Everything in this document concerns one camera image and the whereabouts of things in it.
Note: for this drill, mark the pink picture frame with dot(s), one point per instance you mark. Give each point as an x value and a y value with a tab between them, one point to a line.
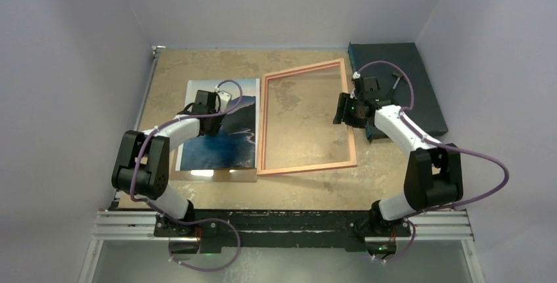
296	133

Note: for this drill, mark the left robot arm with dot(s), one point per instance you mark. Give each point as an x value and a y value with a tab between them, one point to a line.
143	160

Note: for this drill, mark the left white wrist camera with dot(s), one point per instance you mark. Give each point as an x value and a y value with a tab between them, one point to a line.
223	99

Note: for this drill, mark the small hammer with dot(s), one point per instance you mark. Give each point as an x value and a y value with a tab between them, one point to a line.
398	77

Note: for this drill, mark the dark blue box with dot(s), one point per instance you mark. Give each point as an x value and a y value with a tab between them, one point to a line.
426	112

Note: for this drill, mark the brown cardboard backing board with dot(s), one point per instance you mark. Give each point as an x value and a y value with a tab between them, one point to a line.
227	175

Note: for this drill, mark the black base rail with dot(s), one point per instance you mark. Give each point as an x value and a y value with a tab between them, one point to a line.
352	231

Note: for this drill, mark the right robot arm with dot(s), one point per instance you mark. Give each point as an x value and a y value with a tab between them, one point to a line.
433	175

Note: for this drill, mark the seascape photo print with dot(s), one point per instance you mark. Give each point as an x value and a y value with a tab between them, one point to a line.
235	144

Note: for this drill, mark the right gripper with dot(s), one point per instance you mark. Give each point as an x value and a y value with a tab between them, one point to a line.
345	100

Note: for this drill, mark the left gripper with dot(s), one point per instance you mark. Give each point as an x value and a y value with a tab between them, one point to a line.
212	132

